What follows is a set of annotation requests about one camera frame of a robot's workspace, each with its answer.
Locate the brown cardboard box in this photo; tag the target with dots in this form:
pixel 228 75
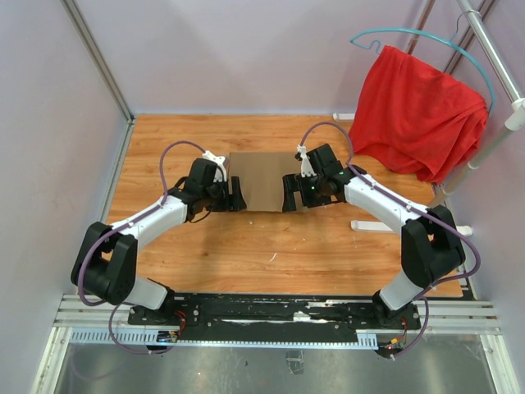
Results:
pixel 261 178

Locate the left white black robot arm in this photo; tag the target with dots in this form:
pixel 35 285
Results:
pixel 106 265

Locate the white clothes rack stand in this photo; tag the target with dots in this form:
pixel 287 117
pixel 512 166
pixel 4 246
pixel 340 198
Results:
pixel 484 123

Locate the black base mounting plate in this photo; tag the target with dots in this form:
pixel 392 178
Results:
pixel 269 319

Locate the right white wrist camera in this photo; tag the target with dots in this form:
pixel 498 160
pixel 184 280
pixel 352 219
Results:
pixel 306 168

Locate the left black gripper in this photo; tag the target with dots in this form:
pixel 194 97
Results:
pixel 232 202

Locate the red cloth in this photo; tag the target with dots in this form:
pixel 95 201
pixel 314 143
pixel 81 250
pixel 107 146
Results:
pixel 418 119

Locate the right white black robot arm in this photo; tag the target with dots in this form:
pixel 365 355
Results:
pixel 430 243

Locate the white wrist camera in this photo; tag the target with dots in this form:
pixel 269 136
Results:
pixel 220 162
pixel 306 168

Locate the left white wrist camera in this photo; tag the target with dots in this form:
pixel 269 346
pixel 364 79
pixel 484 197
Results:
pixel 220 162

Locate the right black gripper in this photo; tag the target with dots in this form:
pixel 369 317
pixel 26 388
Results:
pixel 294 183

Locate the aluminium rail frame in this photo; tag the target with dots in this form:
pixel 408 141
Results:
pixel 105 324

